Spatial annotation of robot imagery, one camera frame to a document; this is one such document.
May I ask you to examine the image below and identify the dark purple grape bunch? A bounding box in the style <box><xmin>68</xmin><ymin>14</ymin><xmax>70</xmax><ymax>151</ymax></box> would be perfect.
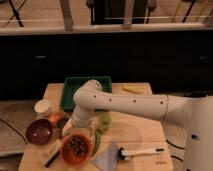
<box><xmin>69</xmin><ymin>136</ymin><xmax>88</xmax><ymax>156</ymax></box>

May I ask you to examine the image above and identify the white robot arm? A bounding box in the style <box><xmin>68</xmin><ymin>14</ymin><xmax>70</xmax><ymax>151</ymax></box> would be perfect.
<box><xmin>61</xmin><ymin>79</ymin><xmax>213</xmax><ymax>171</ymax></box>

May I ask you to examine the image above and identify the red orange bowl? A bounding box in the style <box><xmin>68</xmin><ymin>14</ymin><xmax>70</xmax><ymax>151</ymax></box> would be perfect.
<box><xmin>60</xmin><ymin>134</ymin><xmax>92</xmax><ymax>168</ymax></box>

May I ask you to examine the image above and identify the dark purple bowl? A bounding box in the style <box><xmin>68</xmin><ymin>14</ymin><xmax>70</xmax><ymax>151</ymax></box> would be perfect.
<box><xmin>25</xmin><ymin>119</ymin><xmax>53</xmax><ymax>145</ymax></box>

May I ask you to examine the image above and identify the yellow banana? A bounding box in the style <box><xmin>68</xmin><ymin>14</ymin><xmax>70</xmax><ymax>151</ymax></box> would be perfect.
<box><xmin>122</xmin><ymin>86</ymin><xmax>143</xmax><ymax>94</ymax></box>

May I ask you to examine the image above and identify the light green cup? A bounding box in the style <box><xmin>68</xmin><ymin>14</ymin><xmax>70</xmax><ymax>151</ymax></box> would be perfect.
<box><xmin>98</xmin><ymin>114</ymin><xmax>111</xmax><ymax>131</ymax></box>

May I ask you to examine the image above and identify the green plastic tray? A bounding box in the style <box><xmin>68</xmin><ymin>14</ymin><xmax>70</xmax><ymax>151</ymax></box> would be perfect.
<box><xmin>60</xmin><ymin>76</ymin><xmax>112</xmax><ymax>112</ymax></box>

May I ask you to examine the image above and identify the green pea pod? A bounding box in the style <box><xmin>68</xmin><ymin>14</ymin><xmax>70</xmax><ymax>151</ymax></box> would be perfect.
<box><xmin>92</xmin><ymin>129</ymin><xmax>102</xmax><ymax>156</ymax></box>

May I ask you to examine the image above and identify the small metal cup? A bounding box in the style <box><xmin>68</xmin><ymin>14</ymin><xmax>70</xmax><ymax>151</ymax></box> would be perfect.
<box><xmin>57</xmin><ymin>117</ymin><xmax>68</xmax><ymax>131</ymax></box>

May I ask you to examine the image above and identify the orange carrot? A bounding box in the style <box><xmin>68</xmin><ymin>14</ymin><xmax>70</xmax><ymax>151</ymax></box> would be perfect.
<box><xmin>49</xmin><ymin>113</ymin><xmax>62</xmax><ymax>127</ymax></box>

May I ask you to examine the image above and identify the white paper cup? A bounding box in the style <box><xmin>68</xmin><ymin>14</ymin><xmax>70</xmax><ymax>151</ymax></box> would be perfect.
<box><xmin>34</xmin><ymin>99</ymin><xmax>51</xmax><ymax>117</ymax></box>

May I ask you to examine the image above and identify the grey blue cloth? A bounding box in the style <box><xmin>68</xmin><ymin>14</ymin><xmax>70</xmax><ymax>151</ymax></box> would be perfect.
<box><xmin>91</xmin><ymin>143</ymin><xmax>118</xmax><ymax>171</ymax></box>

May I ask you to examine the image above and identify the white handled black brush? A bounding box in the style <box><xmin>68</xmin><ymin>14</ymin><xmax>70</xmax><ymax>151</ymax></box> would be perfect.
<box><xmin>117</xmin><ymin>148</ymin><xmax>164</xmax><ymax>161</ymax></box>

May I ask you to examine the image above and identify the black floor cable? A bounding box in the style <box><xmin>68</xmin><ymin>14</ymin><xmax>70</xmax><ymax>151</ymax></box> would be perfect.
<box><xmin>165</xmin><ymin>139</ymin><xmax>184</xmax><ymax>163</ymax></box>

